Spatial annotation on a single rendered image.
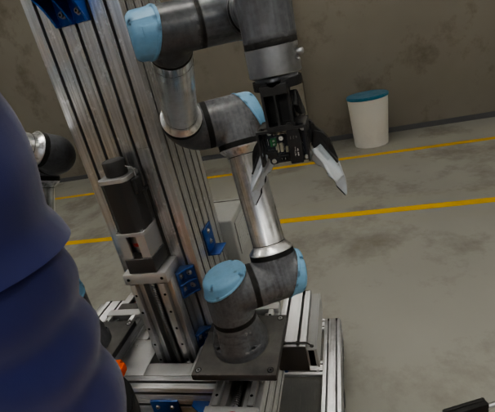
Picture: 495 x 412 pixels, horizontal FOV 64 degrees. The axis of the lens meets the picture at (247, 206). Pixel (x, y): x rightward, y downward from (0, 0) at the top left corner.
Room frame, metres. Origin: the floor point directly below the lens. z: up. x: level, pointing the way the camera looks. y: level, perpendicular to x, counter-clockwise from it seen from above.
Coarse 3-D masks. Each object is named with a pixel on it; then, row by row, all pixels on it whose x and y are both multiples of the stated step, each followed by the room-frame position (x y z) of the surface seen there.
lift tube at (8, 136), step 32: (0, 128) 0.44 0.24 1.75; (0, 160) 0.41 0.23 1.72; (32, 160) 0.46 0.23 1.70; (0, 192) 0.40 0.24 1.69; (32, 192) 0.44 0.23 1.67; (0, 224) 0.39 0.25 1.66; (32, 224) 0.42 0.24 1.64; (64, 224) 0.49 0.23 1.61; (0, 256) 0.38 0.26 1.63; (32, 256) 0.40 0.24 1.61; (0, 288) 0.36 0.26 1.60
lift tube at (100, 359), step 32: (0, 96) 0.48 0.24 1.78; (64, 256) 0.47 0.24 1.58; (32, 288) 0.40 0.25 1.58; (64, 288) 0.43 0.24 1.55; (0, 320) 0.37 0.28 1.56; (32, 320) 0.38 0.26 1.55; (64, 320) 0.42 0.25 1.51; (96, 320) 0.47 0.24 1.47; (0, 352) 0.36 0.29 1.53; (32, 352) 0.38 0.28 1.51; (64, 352) 0.40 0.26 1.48; (96, 352) 0.44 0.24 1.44; (0, 384) 0.36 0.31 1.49; (32, 384) 0.37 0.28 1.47; (64, 384) 0.38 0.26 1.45; (96, 384) 0.42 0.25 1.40
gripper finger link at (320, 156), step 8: (320, 144) 0.59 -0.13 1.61; (320, 152) 0.59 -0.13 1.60; (320, 160) 0.57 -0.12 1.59; (328, 160) 0.58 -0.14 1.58; (328, 168) 0.55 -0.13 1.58; (336, 168) 0.58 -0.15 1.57; (328, 176) 0.59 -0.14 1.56; (336, 176) 0.55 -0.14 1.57; (344, 176) 0.58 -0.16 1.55; (336, 184) 0.58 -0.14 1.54; (344, 184) 0.58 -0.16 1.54; (344, 192) 0.58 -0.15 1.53
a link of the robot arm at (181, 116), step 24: (192, 0) 0.65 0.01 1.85; (144, 24) 0.63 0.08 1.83; (168, 24) 0.63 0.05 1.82; (192, 24) 0.64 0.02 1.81; (144, 48) 0.63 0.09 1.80; (168, 48) 0.64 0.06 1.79; (192, 48) 0.66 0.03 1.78; (168, 72) 0.70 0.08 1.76; (192, 72) 0.74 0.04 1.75; (168, 96) 0.77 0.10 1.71; (192, 96) 0.80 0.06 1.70; (168, 120) 0.87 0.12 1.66; (192, 120) 0.88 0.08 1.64; (192, 144) 0.94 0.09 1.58
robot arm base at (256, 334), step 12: (252, 324) 0.83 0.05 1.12; (216, 336) 0.85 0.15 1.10; (228, 336) 0.82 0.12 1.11; (240, 336) 0.81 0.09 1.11; (252, 336) 0.82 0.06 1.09; (264, 336) 0.84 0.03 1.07; (216, 348) 0.84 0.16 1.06; (228, 348) 0.81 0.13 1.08; (240, 348) 0.80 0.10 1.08; (252, 348) 0.82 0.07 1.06; (264, 348) 0.82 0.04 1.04; (228, 360) 0.80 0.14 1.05; (240, 360) 0.79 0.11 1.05
